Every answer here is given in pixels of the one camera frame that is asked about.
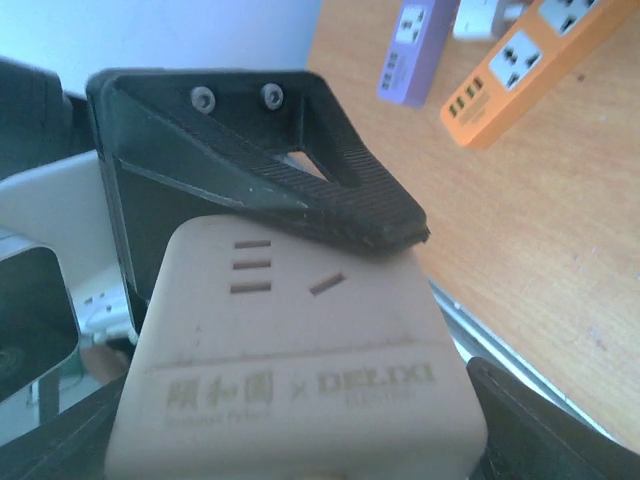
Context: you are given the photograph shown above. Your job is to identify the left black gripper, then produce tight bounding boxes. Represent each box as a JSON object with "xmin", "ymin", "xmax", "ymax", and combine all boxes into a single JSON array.
[{"xmin": 86, "ymin": 69, "xmax": 429, "ymax": 333}]

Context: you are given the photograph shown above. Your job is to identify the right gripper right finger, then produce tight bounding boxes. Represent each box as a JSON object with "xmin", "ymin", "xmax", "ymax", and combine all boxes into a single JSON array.
[{"xmin": 467, "ymin": 357, "xmax": 639, "ymax": 480}]

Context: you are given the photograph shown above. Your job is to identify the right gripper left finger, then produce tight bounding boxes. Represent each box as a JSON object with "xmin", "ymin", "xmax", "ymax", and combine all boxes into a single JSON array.
[{"xmin": 1, "ymin": 379, "xmax": 125, "ymax": 480}]

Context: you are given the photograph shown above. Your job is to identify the beige cube socket adapter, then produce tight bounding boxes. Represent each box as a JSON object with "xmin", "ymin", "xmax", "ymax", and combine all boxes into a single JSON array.
[{"xmin": 105, "ymin": 216, "xmax": 487, "ymax": 479}]

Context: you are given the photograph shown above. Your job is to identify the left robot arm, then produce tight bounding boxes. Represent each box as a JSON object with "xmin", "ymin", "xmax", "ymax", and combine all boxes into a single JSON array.
[{"xmin": 1, "ymin": 60, "xmax": 433, "ymax": 350}]

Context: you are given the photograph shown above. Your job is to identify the purple power strip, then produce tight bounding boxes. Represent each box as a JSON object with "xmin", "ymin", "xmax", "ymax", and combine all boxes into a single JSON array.
[{"xmin": 377, "ymin": 0, "xmax": 458, "ymax": 108}]

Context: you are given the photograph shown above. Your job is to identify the small white usb charger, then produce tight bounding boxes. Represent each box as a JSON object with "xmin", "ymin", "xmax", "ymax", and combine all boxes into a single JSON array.
[{"xmin": 452, "ymin": 0, "xmax": 531, "ymax": 42}]

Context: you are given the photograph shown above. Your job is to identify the orange power strip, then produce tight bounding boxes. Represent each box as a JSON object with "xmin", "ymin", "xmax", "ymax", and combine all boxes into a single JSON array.
[{"xmin": 440, "ymin": 0, "xmax": 639, "ymax": 149}]

